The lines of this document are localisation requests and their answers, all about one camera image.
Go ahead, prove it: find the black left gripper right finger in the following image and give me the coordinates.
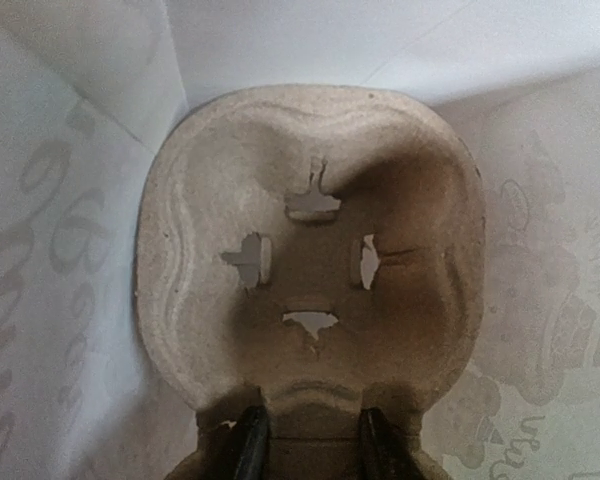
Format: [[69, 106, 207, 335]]
[[359, 408, 403, 479]]

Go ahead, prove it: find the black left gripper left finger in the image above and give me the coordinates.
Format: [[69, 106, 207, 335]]
[[229, 406, 269, 480]]

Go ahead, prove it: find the brown pulp cup carrier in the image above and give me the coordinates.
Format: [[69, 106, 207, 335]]
[[134, 85, 486, 479]]

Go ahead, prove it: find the white printed paper bag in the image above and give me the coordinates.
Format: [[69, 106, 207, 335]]
[[0, 1, 600, 479]]

